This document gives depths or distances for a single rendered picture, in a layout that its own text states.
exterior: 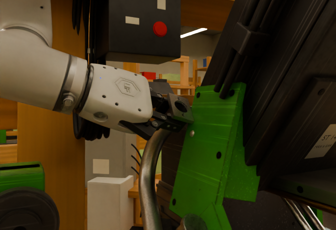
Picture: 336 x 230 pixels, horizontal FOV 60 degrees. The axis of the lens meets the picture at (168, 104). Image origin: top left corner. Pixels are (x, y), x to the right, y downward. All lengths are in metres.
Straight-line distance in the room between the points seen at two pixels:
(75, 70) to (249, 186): 0.29
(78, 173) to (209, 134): 0.37
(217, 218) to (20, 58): 0.31
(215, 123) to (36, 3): 0.31
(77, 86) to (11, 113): 0.39
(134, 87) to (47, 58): 0.13
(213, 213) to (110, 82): 0.23
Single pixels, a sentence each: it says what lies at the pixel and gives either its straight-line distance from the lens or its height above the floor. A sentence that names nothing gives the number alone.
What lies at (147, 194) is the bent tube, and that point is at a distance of 0.52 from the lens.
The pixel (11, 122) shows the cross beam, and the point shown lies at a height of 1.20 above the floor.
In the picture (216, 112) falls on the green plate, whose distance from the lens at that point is 0.44.
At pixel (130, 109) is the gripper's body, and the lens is 0.42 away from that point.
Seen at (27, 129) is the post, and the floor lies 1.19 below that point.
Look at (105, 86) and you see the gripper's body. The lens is 0.43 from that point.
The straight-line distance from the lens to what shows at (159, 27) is 0.66.
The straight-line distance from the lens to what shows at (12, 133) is 7.22.
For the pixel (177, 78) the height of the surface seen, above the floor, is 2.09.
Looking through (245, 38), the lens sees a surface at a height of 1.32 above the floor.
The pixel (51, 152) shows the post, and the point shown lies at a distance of 0.70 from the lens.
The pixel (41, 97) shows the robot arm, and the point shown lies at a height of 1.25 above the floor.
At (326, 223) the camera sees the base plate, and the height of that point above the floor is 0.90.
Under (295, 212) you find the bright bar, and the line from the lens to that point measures 0.51.
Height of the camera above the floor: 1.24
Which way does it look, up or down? 1 degrees up
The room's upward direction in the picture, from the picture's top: straight up
